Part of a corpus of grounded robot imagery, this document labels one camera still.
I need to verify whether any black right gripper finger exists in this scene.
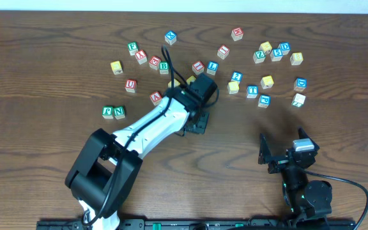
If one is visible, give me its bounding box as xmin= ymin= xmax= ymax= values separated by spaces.
xmin=298 ymin=127 xmax=319 ymax=150
xmin=258 ymin=134 xmax=272 ymax=164

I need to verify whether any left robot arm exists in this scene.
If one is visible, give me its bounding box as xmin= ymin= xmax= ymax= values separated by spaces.
xmin=65 ymin=73 xmax=219 ymax=229

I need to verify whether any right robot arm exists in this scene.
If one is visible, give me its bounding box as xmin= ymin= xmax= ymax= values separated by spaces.
xmin=258 ymin=128 xmax=332 ymax=227

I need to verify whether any green 7 number block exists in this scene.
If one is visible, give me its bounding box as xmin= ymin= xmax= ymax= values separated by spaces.
xmin=291 ymin=93 xmax=306 ymax=107

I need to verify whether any yellow block centre left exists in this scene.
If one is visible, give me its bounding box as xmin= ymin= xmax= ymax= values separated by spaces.
xmin=167 ymin=79 xmax=181 ymax=88

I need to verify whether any yellow block centre right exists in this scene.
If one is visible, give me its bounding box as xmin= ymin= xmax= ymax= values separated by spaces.
xmin=186 ymin=75 xmax=196 ymax=85

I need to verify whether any red A letter block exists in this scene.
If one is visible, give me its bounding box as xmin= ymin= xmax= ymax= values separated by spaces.
xmin=149 ymin=91 xmax=162 ymax=106

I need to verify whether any blue D block right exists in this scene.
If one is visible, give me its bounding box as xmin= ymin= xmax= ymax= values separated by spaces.
xmin=294 ymin=78 xmax=307 ymax=92

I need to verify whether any blue d block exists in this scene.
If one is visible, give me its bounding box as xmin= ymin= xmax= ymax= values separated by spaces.
xmin=278 ymin=42 xmax=291 ymax=56
xmin=294 ymin=78 xmax=307 ymax=92

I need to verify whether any yellow S letter block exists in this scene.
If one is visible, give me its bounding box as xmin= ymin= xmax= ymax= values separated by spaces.
xmin=227 ymin=81 xmax=240 ymax=95

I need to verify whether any red I block centre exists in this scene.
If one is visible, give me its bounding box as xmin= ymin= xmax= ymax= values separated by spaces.
xmin=192 ymin=61 xmax=205 ymax=75

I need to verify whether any red i block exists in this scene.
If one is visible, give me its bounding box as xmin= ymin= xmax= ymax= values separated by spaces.
xmin=217 ymin=45 xmax=230 ymax=59
xmin=192 ymin=61 xmax=205 ymax=75

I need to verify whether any blue L letter block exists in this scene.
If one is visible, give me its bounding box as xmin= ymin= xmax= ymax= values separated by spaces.
xmin=206 ymin=61 xmax=219 ymax=75

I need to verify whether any blue 2 number block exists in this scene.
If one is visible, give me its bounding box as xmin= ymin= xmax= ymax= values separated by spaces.
xmin=231 ymin=72 xmax=243 ymax=84

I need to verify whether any blue T letter block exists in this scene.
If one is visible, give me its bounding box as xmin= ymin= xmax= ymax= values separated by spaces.
xmin=247 ymin=86 xmax=258 ymax=98

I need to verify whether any yellow K letter block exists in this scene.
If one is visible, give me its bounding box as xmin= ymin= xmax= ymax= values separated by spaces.
xmin=261 ymin=75 xmax=274 ymax=89

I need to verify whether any green B letter block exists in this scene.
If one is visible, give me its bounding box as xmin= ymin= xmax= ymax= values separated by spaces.
xmin=159 ymin=61 xmax=169 ymax=75

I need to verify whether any red E letter block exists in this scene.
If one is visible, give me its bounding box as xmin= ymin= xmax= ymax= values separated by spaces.
xmin=149 ymin=56 xmax=162 ymax=70

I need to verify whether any red I block upper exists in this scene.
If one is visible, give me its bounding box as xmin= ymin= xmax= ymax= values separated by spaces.
xmin=217 ymin=45 xmax=230 ymax=59

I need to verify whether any red U block left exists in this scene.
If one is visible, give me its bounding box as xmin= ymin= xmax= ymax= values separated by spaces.
xmin=125 ymin=79 xmax=137 ymax=93

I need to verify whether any yellow 8 number block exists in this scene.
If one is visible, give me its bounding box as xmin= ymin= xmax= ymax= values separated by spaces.
xmin=290 ymin=52 xmax=303 ymax=66

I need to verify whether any green N letter block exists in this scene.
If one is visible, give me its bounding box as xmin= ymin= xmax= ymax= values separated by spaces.
xmin=113 ymin=106 xmax=126 ymax=119

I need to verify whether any blue 5 number block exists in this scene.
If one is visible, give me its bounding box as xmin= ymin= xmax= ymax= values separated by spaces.
xmin=270 ymin=49 xmax=283 ymax=61

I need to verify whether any red X letter block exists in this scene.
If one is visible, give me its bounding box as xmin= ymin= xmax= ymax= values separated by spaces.
xmin=135 ymin=50 xmax=147 ymax=65

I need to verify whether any blue X letter block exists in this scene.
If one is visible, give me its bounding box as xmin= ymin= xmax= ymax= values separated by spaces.
xmin=164 ymin=31 xmax=177 ymax=45

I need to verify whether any blue D block upper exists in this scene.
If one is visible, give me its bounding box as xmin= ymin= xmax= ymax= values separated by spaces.
xmin=278 ymin=42 xmax=291 ymax=56

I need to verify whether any green Z letter block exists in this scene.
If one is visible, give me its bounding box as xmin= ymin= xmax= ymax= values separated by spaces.
xmin=253 ymin=50 xmax=266 ymax=64

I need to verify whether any green J letter block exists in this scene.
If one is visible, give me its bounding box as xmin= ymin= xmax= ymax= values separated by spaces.
xmin=102 ymin=106 xmax=114 ymax=119

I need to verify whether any yellow block upper right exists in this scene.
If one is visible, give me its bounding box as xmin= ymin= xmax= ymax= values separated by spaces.
xmin=259 ymin=42 xmax=272 ymax=55

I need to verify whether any red M letter block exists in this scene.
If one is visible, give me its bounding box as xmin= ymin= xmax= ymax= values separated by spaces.
xmin=231 ymin=27 xmax=243 ymax=41

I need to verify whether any yellow block far left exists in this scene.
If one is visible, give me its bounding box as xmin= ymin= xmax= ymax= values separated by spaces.
xmin=111 ymin=61 xmax=123 ymax=75

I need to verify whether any green F letter block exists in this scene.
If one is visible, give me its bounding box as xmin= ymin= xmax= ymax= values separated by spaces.
xmin=127 ymin=42 xmax=139 ymax=56

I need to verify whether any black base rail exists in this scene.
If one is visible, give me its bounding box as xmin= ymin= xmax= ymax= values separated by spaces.
xmin=36 ymin=218 xmax=357 ymax=230

